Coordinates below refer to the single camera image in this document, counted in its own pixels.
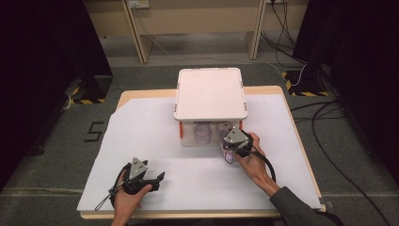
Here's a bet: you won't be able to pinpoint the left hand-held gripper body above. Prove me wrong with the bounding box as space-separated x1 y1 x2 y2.
120 157 155 196

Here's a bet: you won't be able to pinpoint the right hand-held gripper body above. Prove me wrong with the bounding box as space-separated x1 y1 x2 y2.
223 126 254 158

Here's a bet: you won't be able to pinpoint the white plastic shoe box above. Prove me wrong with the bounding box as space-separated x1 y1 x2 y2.
173 67 248 149

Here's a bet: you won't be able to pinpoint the person's left hand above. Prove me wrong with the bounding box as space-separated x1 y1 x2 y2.
112 171 154 218

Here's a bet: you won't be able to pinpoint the person's right hand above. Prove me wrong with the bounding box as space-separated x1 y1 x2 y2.
234 131 280 198

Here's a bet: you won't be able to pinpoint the white table sheet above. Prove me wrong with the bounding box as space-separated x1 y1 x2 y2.
76 93 323 212

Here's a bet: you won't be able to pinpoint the yellow black striped base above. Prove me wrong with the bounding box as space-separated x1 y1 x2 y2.
64 75 114 106
280 69 330 98

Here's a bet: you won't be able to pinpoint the beige wooden desk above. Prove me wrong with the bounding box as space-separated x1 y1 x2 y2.
84 0 311 64

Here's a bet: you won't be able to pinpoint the black curtain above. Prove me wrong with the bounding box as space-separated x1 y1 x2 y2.
0 0 114 191
292 0 399 178

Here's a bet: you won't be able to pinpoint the white power strip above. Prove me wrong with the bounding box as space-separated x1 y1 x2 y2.
127 0 151 9

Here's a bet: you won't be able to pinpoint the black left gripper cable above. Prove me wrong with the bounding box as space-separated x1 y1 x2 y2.
108 163 131 210

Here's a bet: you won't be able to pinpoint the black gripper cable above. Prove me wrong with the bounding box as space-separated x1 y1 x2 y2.
108 163 131 210
243 149 278 184

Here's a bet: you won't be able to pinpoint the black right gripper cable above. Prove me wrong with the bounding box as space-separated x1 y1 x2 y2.
243 149 278 184

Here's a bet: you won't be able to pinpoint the grey wrist strap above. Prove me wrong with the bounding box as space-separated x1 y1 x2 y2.
94 187 118 213

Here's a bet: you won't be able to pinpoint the black floor cables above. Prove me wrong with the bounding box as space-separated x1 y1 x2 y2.
290 99 391 226

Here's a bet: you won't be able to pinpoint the black cable bundle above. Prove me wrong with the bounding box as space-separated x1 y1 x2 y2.
261 0 308 65

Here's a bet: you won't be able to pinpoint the white floor cable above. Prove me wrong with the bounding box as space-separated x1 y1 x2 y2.
131 7 309 88

